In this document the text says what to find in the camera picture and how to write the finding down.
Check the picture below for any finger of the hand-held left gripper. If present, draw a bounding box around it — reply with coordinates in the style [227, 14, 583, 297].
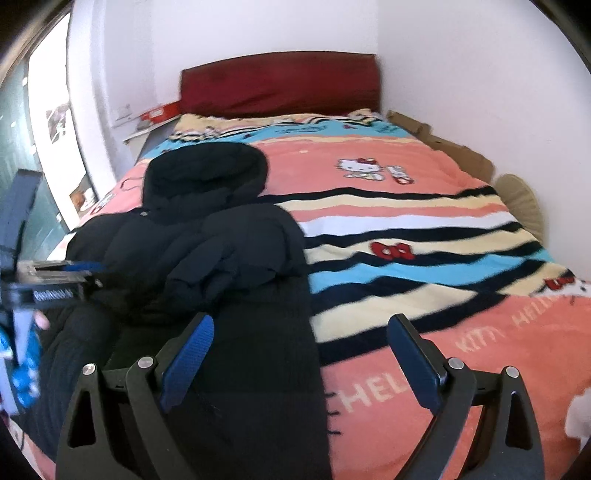
[65, 261, 106, 291]

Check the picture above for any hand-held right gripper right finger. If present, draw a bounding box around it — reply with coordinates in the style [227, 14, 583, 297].
[387, 314, 546, 480]

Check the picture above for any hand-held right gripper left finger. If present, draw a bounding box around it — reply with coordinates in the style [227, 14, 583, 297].
[55, 313, 215, 480]

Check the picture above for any black puffer jacket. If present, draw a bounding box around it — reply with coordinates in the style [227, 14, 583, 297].
[21, 142, 333, 480]

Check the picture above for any white bedside table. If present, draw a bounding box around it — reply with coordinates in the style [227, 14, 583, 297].
[122, 117, 178, 162]

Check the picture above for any striped cartoon printed blanket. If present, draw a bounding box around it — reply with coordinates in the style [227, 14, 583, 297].
[28, 113, 591, 480]

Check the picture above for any green door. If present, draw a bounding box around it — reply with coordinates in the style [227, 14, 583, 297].
[0, 60, 70, 264]

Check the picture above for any red flat box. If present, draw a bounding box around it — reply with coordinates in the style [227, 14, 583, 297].
[139, 102, 181, 124]

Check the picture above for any yellow printed pillow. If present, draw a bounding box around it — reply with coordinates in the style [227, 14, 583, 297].
[173, 108, 386, 139]

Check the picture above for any brown cardboard sheet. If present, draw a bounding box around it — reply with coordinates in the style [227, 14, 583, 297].
[387, 110, 495, 183]

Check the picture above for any dark red headboard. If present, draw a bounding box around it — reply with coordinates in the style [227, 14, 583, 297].
[179, 51, 382, 118]

